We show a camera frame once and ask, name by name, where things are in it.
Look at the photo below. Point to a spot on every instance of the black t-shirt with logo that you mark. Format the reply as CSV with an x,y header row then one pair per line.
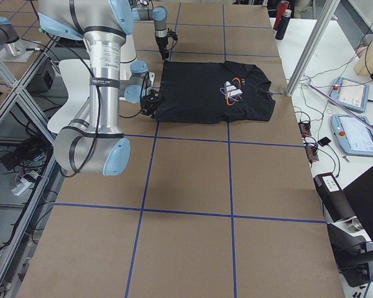
x,y
209,93

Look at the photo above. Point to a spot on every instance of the aluminium frame post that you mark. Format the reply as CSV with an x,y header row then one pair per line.
x,y
311,45

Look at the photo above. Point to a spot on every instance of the black box with label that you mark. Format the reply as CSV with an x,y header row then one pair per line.
x,y
333,197

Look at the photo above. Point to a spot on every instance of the black power adapter box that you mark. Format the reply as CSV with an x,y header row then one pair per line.
x,y
43,79

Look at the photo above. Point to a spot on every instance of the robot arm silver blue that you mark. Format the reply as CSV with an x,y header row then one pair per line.
x,y
158,15
93,141

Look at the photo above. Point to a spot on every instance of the white power strip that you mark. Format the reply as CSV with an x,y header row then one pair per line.
x,y
24,183

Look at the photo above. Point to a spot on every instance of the far teach pendant tablet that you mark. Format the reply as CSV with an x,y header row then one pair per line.
x,y
351,94

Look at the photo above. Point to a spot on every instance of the black monitor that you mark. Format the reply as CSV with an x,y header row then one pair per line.
x,y
354,255

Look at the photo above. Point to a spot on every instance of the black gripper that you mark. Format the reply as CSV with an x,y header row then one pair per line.
x,y
161,43
147,105

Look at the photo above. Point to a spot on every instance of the black bottle clear cap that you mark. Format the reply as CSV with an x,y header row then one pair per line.
x,y
284,21

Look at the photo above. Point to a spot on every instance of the teach pendant tablet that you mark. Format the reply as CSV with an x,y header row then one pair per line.
x,y
351,94
353,137

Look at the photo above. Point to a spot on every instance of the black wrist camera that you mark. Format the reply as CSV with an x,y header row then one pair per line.
x,y
172,34

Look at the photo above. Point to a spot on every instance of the red bottle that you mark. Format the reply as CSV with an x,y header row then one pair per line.
x,y
281,8

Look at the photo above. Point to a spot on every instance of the near teach pendant tablet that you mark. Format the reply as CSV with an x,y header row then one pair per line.
x,y
353,137

